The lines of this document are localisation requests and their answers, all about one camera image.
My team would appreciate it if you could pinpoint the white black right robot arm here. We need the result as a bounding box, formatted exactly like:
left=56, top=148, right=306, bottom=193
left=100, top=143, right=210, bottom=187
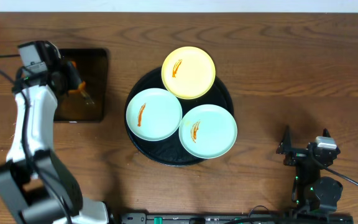
left=276, top=127, right=343, bottom=216

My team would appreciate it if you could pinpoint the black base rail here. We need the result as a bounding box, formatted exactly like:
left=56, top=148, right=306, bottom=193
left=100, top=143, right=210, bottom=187
left=117, top=213, right=354, bottom=224

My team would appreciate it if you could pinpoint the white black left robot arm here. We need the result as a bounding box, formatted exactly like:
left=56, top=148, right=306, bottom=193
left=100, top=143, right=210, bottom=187
left=0, top=40, right=110, bottom=224

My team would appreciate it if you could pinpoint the yellow plate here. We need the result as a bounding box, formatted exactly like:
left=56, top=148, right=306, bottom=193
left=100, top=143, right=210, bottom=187
left=161, top=46, right=216, bottom=100

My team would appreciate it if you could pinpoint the black round tray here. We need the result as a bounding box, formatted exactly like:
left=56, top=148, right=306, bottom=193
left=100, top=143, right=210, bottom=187
left=125, top=67, right=234, bottom=167

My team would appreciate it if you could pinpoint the orange green sponge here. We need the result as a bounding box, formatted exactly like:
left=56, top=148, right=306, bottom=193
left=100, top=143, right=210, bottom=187
left=68, top=60, right=94, bottom=105

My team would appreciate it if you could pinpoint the light green plate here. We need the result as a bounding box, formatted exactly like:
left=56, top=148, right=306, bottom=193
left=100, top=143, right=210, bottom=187
left=178, top=105, right=237, bottom=159
left=126, top=88, right=183, bottom=141

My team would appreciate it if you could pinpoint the black rectangular water tray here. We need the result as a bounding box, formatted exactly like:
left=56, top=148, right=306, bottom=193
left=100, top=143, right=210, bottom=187
left=54, top=48, right=109, bottom=123

